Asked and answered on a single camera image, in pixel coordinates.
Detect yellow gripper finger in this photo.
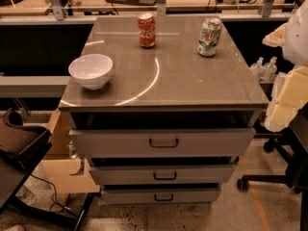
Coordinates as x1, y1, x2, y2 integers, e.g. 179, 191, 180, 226
271, 65, 308, 110
264, 101, 297, 132

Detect red coke can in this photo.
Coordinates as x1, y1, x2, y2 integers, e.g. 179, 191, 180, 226
137, 13, 156, 48

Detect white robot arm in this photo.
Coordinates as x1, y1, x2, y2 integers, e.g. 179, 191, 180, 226
263, 0, 308, 132

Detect green white 7up can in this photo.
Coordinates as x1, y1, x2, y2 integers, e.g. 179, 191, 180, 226
197, 17, 221, 57

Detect clear plastic bottle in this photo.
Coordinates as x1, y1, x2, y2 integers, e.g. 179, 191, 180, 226
261, 56, 277, 81
249, 57, 264, 80

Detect black office chair base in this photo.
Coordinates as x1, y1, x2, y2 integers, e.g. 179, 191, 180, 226
236, 125, 308, 194

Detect top grey drawer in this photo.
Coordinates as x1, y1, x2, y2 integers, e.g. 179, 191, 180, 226
69, 128, 255, 158

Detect grey drawer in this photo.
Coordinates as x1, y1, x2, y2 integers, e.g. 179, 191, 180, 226
69, 128, 255, 158
101, 188, 220, 205
90, 165, 234, 186

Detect grey drawer cabinet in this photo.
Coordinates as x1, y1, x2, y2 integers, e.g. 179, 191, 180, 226
59, 16, 268, 192

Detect middle grey drawer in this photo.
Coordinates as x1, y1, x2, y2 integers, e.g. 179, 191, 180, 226
90, 165, 234, 186

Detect bottom grey drawer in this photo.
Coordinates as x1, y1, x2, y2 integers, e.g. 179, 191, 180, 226
101, 188, 220, 205

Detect white bowl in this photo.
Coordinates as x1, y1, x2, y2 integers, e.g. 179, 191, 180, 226
68, 54, 113, 90

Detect cardboard box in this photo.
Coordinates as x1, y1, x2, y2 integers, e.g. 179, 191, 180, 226
42, 109, 100, 205

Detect brown black chair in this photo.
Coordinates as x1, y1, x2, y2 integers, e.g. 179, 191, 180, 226
0, 111, 51, 212

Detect black cable on floor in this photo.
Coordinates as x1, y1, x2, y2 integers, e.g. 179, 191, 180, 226
29, 172, 80, 218

